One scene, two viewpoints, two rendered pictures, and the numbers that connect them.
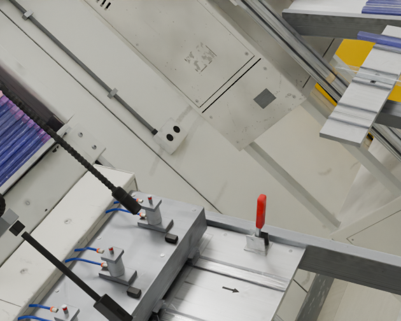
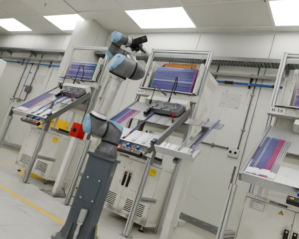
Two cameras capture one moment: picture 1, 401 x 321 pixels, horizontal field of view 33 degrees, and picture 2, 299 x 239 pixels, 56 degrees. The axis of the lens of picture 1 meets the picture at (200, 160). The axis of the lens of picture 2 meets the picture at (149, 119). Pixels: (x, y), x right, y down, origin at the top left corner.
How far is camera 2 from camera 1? 262 cm
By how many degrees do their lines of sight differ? 80
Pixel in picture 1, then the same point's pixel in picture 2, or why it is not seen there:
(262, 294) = (163, 122)
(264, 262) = (169, 122)
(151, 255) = (168, 109)
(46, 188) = (183, 97)
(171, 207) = (178, 109)
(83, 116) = not seen: outside the picture
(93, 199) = (180, 102)
